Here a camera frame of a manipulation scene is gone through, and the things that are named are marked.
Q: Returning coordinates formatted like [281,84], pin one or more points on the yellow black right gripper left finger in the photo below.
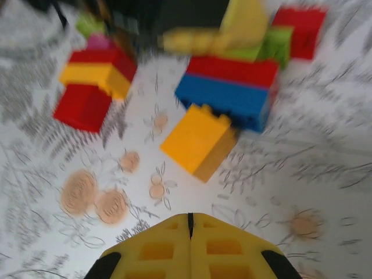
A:
[162,261]

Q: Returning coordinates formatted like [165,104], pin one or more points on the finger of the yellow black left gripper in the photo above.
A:
[189,40]
[244,20]

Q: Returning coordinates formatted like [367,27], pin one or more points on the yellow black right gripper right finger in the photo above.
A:
[226,261]

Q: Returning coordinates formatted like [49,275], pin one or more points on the long green lego brick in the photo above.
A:
[247,54]

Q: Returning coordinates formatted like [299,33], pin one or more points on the small green lego brick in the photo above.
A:
[276,48]
[88,24]

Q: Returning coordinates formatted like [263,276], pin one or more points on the long red lego brick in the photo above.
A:
[119,61]
[232,69]

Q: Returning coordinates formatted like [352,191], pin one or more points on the small red lego brick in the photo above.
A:
[82,109]
[300,32]

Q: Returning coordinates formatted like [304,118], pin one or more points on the long blue lego brick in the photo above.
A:
[223,101]

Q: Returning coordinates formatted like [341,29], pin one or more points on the magenta lego brick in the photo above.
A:
[98,42]

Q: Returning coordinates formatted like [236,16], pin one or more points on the orange lego brick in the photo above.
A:
[87,74]
[197,142]

